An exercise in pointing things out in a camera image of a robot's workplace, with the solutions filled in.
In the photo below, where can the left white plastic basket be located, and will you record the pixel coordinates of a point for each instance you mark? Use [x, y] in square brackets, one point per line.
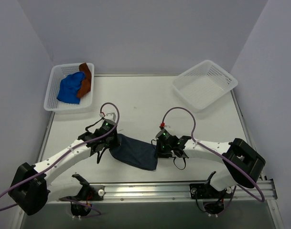
[58, 73]

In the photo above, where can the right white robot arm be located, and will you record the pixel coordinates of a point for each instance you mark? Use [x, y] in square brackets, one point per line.
[243, 165]

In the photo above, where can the aluminium front rail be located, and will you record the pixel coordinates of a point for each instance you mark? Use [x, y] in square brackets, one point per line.
[133, 192]

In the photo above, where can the dark navy towel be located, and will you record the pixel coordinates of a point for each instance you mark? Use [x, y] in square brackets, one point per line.
[136, 153]

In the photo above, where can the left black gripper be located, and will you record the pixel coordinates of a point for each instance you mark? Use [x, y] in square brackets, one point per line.
[113, 140]

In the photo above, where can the bright blue towel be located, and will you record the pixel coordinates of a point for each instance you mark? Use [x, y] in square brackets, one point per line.
[69, 87]

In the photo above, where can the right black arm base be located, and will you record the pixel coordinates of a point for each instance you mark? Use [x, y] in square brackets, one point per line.
[207, 193]

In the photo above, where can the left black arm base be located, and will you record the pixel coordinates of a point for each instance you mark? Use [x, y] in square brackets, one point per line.
[81, 204]

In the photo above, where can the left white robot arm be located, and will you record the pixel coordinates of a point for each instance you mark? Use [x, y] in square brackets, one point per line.
[32, 186]

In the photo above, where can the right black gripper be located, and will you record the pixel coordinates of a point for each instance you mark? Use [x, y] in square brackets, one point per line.
[158, 149]

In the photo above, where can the white plastic basket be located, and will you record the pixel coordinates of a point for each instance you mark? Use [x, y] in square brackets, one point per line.
[58, 73]
[203, 84]

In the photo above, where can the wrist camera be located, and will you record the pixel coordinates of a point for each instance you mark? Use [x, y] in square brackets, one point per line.
[110, 116]
[164, 126]

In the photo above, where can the right white plastic basket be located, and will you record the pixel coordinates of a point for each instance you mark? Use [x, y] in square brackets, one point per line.
[203, 84]

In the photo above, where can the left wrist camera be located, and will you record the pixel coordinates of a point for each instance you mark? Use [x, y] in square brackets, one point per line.
[110, 116]

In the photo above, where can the brown towel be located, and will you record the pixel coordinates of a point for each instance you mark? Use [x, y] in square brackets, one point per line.
[86, 82]

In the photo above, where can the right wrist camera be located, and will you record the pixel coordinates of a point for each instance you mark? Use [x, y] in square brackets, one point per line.
[164, 126]

